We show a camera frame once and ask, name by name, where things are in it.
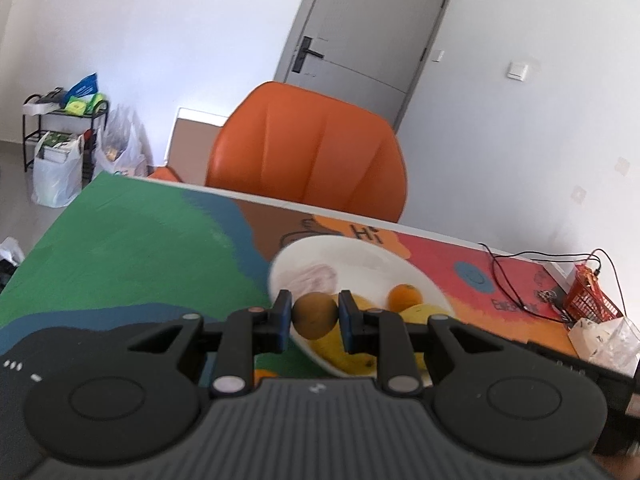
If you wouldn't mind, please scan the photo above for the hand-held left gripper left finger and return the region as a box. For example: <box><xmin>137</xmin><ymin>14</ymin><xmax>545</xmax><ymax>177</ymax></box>
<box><xmin>127</xmin><ymin>289</ymin><xmax>293</xmax><ymax>395</ymax></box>

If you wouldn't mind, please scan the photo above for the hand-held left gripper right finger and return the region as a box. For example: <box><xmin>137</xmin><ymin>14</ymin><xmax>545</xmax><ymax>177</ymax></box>
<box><xmin>337</xmin><ymin>290</ymin><xmax>506</xmax><ymax>395</ymax></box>

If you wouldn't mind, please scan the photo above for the small brown fruit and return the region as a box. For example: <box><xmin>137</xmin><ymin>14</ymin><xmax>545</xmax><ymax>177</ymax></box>
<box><xmin>292</xmin><ymin>292</ymin><xmax>340</xmax><ymax>341</ymax></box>

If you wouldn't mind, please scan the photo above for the large yellow mango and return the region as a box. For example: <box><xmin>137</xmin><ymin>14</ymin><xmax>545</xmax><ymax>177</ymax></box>
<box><xmin>306</xmin><ymin>294</ymin><xmax>382</xmax><ymax>377</ymax></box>

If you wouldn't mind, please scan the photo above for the white ceramic bowl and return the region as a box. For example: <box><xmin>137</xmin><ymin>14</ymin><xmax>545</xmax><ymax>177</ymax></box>
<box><xmin>269</xmin><ymin>236</ymin><xmax>457</xmax><ymax>378</ymax></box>

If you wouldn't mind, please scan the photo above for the yellow pear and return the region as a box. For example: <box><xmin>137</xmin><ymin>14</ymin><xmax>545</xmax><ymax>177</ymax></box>
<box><xmin>397</xmin><ymin>302</ymin><xmax>451</xmax><ymax>327</ymax></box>

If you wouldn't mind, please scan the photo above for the ribbed clear glass cup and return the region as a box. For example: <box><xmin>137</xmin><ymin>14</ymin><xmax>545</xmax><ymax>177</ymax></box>
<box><xmin>597</xmin><ymin>317</ymin><xmax>640</xmax><ymax>376</ymax></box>

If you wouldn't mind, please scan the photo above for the crumpled white plastic wrap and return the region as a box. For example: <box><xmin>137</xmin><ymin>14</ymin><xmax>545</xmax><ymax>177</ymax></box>
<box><xmin>567</xmin><ymin>316</ymin><xmax>608</xmax><ymax>361</ymax></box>

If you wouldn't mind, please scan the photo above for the red plastic basket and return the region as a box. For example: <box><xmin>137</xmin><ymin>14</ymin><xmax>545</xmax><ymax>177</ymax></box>
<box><xmin>567</xmin><ymin>265</ymin><xmax>623</xmax><ymax>321</ymax></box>

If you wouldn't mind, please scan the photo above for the orange chair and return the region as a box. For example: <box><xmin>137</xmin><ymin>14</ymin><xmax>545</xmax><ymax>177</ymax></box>
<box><xmin>149</xmin><ymin>81</ymin><xmax>408</xmax><ymax>223</ymax></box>

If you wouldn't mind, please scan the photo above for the colourful cat print table mat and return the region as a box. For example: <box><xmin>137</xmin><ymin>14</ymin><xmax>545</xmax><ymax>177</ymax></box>
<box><xmin>0</xmin><ymin>170</ymin><xmax>591</xmax><ymax>386</ymax></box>

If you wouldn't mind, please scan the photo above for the clear plastic bag red print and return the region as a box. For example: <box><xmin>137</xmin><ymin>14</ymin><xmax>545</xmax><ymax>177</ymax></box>
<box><xmin>94</xmin><ymin>105</ymin><xmax>148</xmax><ymax>177</ymax></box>

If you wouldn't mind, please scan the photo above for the white plastic bag with books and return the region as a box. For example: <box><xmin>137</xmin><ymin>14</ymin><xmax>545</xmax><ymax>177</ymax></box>
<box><xmin>32</xmin><ymin>131</ymin><xmax>83</xmax><ymax>208</ymax></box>

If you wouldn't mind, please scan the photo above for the black metal shelf rack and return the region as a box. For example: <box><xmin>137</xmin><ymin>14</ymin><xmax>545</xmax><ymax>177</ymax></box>
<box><xmin>21</xmin><ymin>92</ymin><xmax>110</xmax><ymax>183</ymax></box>

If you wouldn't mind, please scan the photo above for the crumpled white paper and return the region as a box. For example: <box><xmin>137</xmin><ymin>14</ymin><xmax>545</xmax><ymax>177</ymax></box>
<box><xmin>0</xmin><ymin>236</ymin><xmax>26</xmax><ymax>267</ymax></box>

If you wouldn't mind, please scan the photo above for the green and yellow packet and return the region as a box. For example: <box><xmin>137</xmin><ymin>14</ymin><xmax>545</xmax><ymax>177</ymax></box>
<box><xmin>64</xmin><ymin>94</ymin><xmax>106</xmax><ymax>116</ymax></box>

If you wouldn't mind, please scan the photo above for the grey door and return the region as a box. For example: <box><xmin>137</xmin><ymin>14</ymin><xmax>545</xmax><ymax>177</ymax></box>
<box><xmin>274</xmin><ymin>0</ymin><xmax>458</xmax><ymax>131</ymax></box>

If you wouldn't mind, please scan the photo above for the blue bag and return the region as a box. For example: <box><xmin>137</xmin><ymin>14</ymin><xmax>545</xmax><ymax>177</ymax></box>
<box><xmin>62</xmin><ymin>73</ymin><xmax>99</xmax><ymax>101</ymax></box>

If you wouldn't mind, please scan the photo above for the black cable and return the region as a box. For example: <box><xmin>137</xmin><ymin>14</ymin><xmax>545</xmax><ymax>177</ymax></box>
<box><xmin>479</xmin><ymin>244</ymin><xmax>623</xmax><ymax>323</ymax></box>

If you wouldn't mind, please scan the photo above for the brown board with white frame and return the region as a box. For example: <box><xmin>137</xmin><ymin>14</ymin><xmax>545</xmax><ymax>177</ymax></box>
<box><xmin>167</xmin><ymin>106</ymin><xmax>231</xmax><ymax>186</ymax></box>

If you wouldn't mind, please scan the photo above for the black door handle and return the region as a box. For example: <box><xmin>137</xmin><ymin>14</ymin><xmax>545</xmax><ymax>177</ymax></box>
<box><xmin>292</xmin><ymin>36</ymin><xmax>323</xmax><ymax>75</ymax></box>

